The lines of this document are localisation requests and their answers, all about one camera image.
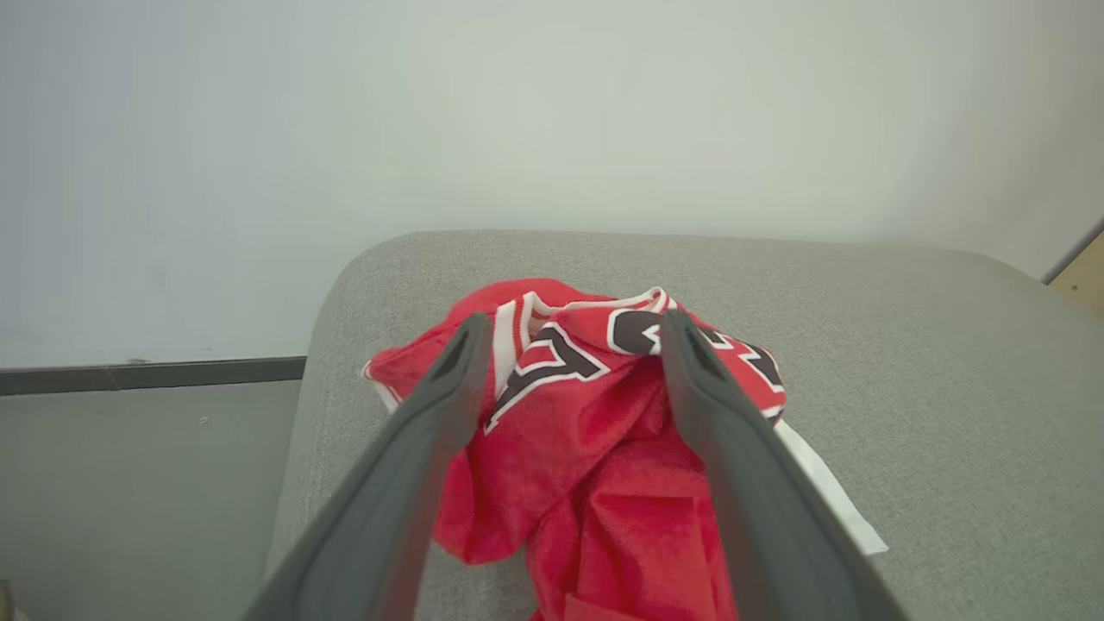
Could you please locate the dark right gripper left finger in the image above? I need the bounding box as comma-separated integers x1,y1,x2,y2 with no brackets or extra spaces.
241,314,493,621

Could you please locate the tan wooden board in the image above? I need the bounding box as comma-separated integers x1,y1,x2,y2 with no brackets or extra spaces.
1045,226,1104,322

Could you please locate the red jersey with black lettering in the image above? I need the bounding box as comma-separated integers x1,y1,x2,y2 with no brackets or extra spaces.
361,278,889,621

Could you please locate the grey fabric sofa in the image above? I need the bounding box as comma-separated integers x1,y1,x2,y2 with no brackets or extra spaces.
263,229,1104,621

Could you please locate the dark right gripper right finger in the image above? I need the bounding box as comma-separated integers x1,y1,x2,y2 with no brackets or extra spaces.
659,310,908,621

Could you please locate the black baseboard strip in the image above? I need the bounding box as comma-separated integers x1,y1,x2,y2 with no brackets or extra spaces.
0,355,308,398

